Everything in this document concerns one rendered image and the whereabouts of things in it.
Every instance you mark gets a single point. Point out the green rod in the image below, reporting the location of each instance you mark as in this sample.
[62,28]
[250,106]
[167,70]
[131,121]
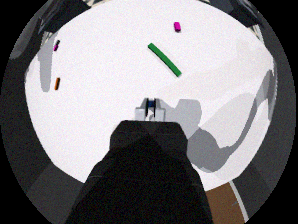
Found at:
[165,58]

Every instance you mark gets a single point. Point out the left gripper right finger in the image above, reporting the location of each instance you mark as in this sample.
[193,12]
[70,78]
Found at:
[160,112]

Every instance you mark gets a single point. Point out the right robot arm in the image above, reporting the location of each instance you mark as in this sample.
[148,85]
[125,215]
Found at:
[49,8]

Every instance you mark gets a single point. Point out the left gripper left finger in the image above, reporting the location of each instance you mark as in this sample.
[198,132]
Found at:
[140,113]

